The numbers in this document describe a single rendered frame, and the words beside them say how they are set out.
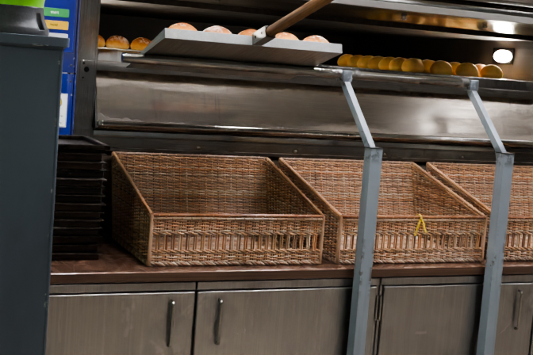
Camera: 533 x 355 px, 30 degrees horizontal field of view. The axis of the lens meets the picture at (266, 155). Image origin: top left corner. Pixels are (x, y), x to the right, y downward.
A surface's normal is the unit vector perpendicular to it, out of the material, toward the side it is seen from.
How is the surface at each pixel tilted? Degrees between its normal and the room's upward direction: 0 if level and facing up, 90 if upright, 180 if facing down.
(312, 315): 90
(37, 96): 90
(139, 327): 90
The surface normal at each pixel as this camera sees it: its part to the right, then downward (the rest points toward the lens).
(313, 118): 0.41, -0.22
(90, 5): 0.40, 0.12
